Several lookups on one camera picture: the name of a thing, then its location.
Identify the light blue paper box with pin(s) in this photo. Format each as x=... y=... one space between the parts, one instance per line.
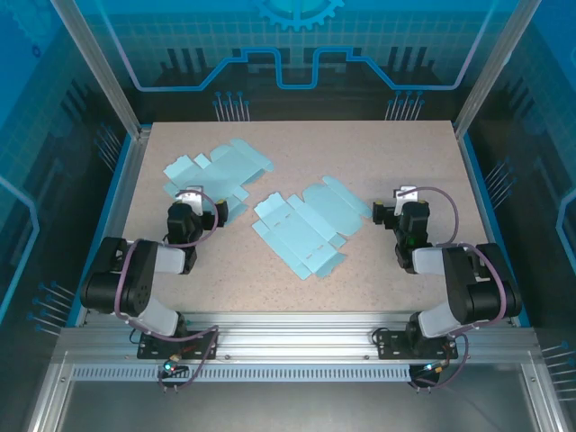
x=225 y=168
x=306 y=229

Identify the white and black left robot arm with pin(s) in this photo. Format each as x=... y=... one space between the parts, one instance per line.
x=144 y=294

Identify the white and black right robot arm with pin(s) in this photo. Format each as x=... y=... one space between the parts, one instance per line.
x=483 y=297

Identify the blue table edge strip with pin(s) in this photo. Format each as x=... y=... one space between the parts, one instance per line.
x=478 y=180

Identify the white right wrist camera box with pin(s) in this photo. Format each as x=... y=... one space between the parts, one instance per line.
x=405 y=198

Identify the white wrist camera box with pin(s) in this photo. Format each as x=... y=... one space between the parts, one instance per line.
x=405 y=198
x=195 y=198

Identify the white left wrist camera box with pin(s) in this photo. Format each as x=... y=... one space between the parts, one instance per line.
x=195 y=198

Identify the aluminium side rail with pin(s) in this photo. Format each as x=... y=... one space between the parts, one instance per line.
x=118 y=225

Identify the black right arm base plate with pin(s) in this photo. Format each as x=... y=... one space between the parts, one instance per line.
x=389 y=346

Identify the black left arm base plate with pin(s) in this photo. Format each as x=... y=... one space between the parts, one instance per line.
x=148 y=348

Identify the aluminium mounting rail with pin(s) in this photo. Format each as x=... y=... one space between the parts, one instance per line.
x=292 y=337

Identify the aluminium frame post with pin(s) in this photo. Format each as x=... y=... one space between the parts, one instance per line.
x=105 y=72
x=490 y=72

